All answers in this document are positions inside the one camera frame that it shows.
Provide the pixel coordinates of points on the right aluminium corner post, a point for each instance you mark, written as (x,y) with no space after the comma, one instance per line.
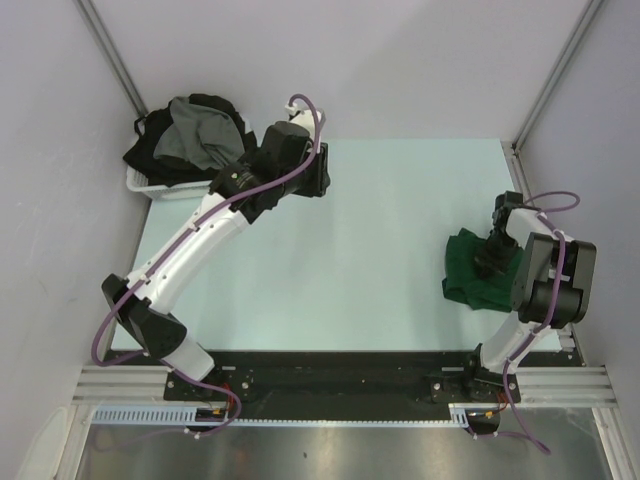
(569,51)

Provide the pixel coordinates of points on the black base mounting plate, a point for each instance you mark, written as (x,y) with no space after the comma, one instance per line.
(346,387)

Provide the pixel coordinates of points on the aluminium corner post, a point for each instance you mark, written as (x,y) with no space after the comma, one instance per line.
(107,46)
(569,51)

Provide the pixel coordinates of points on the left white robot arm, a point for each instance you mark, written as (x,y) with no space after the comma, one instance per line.
(142,302)

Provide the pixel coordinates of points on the green t shirt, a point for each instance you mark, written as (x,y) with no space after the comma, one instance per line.
(462,282)

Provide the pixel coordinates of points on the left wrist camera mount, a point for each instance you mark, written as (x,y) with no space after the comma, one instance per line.
(303,117)

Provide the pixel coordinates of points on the left aluminium corner post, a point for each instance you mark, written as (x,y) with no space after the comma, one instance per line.
(107,46)

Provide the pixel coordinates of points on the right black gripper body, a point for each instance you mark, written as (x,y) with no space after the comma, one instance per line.
(498,253)

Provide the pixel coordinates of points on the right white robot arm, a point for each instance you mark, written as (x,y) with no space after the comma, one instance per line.
(552,285)

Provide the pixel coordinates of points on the white plastic laundry basket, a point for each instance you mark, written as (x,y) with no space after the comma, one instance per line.
(138,183)

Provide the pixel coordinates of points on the grey t shirt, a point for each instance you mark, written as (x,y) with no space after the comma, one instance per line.
(206,132)

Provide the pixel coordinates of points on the black t shirt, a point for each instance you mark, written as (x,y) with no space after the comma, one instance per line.
(169,171)

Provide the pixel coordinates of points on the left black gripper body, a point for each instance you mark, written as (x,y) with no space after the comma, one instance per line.
(312,182)

